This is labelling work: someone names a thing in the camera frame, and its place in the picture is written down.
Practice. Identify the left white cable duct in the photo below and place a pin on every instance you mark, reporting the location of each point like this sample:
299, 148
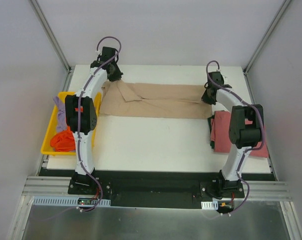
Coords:
65, 201

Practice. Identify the right aluminium frame post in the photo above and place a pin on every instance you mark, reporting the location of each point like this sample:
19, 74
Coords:
268, 33

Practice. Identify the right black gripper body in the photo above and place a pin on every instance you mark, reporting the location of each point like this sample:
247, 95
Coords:
207, 96

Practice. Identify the dark green folded shirt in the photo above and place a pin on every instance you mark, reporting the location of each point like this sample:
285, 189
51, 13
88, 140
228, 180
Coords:
210, 120

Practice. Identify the front aluminium rail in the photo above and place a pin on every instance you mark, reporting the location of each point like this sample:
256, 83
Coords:
277, 191

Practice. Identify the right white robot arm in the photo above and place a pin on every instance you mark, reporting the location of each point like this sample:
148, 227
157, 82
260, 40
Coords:
246, 131

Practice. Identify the aluminium frame post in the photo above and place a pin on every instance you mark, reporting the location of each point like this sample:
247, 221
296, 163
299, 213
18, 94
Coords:
50, 34
268, 33

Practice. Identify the right white cable duct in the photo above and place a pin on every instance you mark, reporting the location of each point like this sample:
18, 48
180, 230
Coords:
209, 205

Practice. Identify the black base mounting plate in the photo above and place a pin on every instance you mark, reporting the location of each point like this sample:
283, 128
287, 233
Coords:
142, 189

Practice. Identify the lilac t shirt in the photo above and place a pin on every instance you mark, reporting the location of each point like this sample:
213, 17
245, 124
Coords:
61, 116

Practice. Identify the folded red t shirt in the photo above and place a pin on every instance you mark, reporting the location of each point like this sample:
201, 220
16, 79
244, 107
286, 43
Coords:
220, 132

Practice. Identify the left aluminium frame post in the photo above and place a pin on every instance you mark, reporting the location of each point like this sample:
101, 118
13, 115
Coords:
50, 34

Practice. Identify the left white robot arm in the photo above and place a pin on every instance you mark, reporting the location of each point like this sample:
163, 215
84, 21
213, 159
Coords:
81, 117

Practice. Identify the orange t shirt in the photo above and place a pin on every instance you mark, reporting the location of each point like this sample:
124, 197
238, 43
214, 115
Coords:
63, 141

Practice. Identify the beige t shirt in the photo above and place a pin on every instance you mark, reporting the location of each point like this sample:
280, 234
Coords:
154, 100

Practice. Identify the white cable duct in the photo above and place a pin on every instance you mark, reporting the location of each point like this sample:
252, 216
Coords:
65, 201
209, 205

